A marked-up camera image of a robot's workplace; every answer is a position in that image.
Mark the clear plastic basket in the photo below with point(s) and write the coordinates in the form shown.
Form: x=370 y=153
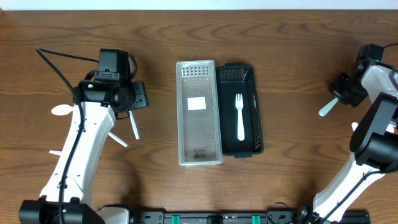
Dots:
x=199 y=135

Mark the white spoon under left arm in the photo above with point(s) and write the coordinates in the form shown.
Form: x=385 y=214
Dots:
x=62 y=110

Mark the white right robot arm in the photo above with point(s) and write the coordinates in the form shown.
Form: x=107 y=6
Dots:
x=373 y=149

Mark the white utensil handle slanted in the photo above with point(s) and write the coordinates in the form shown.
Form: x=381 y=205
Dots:
x=117 y=139

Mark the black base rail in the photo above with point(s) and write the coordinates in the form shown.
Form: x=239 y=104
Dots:
x=277 y=216

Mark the white utensil handle upright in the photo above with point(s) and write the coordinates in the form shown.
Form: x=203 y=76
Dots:
x=134 y=125

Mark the white plastic fork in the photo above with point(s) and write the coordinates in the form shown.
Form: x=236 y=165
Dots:
x=240 y=125

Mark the white utensil tip left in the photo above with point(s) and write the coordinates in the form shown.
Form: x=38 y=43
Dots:
x=58 y=153

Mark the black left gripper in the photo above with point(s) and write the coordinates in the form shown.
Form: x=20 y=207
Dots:
x=140 y=95

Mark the white plastic spoon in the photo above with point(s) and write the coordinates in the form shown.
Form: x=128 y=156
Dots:
x=390 y=127

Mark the black plastic basket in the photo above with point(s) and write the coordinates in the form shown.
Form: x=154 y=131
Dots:
x=234 y=78

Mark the pale green plastic fork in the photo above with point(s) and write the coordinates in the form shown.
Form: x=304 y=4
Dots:
x=328 y=107

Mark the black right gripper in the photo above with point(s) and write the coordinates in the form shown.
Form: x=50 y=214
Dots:
x=339 y=88

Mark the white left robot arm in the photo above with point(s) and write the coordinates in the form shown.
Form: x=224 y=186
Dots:
x=67 y=197

